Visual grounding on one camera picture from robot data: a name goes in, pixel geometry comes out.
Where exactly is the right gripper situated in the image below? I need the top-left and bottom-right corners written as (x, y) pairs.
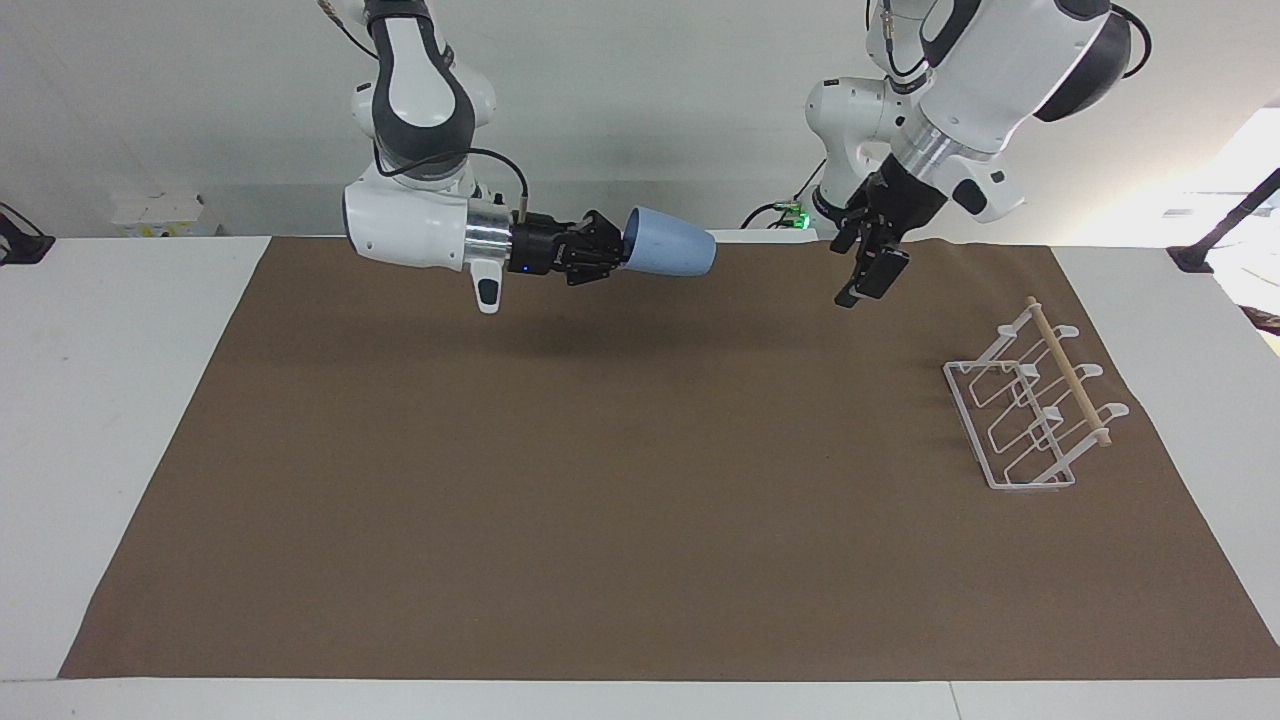
top-left (509, 209), bottom-right (627, 289)

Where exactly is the white box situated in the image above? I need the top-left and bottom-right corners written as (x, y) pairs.
top-left (109, 193), bottom-right (222, 239)

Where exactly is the black stand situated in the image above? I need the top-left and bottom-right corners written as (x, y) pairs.
top-left (1167, 167), bottom-right (1280, 274)
top-left (0, 202), bottom-right (57, 267)

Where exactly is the black cable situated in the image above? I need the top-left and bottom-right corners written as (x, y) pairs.
top-left (1108, 3), bottom-right (1153, 80)
top-left (739, 200), bottom-right (803, 231)
top-left (376, 146), bottom-right (531, 223)
top-left (318, 0), bottom-right (379, 59)

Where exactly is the light blue plastic cup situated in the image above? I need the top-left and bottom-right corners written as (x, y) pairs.
top-left (621, 206), bottom-right (718, 278)

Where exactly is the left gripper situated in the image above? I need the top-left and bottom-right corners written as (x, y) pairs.
top-left (829, 154), bottom-right (950, 309)

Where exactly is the white wire cup holder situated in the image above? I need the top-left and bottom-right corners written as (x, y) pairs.
top-left (942, 295), bottom-right (1132, 493)

